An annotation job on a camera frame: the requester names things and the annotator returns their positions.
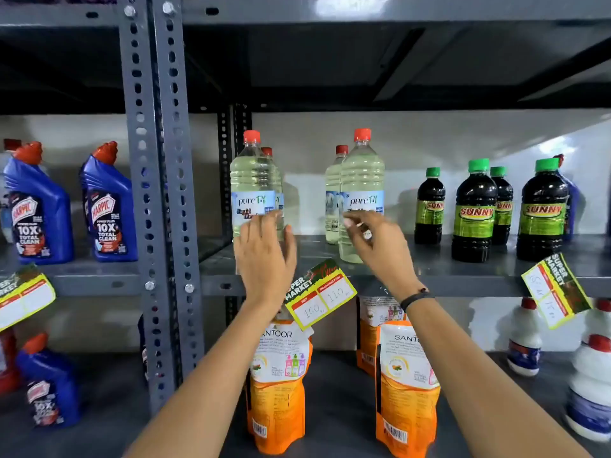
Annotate person's right hand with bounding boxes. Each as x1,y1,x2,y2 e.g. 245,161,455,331
342,209,426,301

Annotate person's left forearm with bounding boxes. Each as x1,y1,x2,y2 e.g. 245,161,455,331
123,300,283,458

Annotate clear bottle red cap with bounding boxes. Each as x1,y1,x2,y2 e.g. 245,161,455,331
325,144,349,246
230,130,279,244
337,128,386,264
261,146,286,242

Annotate yellow green price tag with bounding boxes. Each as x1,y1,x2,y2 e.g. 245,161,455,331
284,258,358,330
0,264,57,332
521,253,593,330

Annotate person's right forearm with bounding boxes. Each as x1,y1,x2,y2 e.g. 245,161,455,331
400,293,595,458

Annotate grey metal shelves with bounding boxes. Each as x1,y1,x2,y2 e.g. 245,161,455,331
0,0,180,458
152,0,611,458

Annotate white bottle red cap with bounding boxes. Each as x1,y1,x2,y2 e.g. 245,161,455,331
507,296,543,377
565,334,611,443
582,298,611,344

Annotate dark bottle green cap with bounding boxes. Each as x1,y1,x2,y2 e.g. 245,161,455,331
490,166,514,246
451,158,499,263
414,167,446,246
516,158,570,261

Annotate black wristband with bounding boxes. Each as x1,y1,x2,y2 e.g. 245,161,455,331
400,288,435,313

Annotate person's left hand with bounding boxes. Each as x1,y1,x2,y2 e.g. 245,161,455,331
232,210,298,313

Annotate orange white refill pouch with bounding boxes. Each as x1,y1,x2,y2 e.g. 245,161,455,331
246,319,314,455
356,296,407,377
376,321,441,458

